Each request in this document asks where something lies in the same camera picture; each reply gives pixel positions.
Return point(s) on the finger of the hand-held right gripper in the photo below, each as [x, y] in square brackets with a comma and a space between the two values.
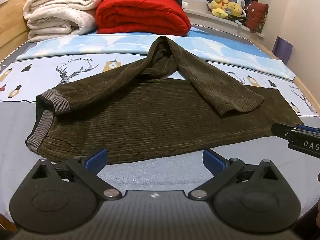
[281, 130]

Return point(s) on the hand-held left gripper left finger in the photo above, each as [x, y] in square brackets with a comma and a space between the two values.
[96, 158]

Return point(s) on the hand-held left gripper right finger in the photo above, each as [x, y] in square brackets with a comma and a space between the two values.
[213, 160]

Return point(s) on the olive green knit sweater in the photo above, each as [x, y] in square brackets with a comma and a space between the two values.
[150, 120]

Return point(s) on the deer print bed sheet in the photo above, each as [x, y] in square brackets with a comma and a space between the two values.
[30, 120]

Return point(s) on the dark red pillow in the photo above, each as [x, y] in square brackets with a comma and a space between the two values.
[257, 17]

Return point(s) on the grey window ledge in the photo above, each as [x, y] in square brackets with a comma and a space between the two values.
[212, 22]

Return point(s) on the yellow plush duck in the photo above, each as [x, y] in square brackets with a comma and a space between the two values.
[218, 1]
[235, 8]

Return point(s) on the red folded blanket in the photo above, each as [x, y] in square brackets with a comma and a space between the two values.
[140, 15]

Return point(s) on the white folded quilt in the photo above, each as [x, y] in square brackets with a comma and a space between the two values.
[57, 12]

